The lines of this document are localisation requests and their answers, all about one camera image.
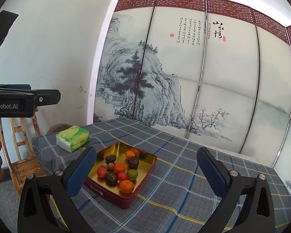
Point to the orange mandarin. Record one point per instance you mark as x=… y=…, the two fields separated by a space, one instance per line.
x=119 y=168
x=126 y=186
x=130 y=154

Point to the wooden chair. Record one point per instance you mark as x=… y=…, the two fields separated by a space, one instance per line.
x=21 y=167

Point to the landscape painted folding screen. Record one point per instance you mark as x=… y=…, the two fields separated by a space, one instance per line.
x=220 y=77

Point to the tan longan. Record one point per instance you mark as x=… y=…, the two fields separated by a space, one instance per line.
x=110 y=167
x=103 y=165

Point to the grey plaid tablecloth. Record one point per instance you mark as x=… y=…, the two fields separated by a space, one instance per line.
x=184 y=187

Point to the green round fruit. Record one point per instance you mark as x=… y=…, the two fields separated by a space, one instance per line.
x=132 y=174

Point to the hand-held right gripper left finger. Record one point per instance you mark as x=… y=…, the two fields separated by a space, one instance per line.
x=81 y=172

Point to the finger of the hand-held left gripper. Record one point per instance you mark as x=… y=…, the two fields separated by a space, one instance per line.
x=48 y=97

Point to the large dark brown fruit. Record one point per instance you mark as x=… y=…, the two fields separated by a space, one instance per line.
x=111 y=178
x=133 y=162

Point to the red and gold tin box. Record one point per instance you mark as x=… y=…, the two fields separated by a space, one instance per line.
x=145 y=167

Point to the small red fruit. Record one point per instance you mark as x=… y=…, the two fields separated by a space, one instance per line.
x=102 y=172

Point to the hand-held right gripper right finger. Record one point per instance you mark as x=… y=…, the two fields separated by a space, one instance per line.
x=211 y=172

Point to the small red tomato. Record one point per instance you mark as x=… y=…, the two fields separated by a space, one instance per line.
x=122 y=176

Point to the round wooden stool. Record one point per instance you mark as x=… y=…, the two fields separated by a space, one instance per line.
x=57 y=127

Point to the green tissue pack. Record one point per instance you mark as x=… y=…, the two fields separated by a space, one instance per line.
x=72 y=138

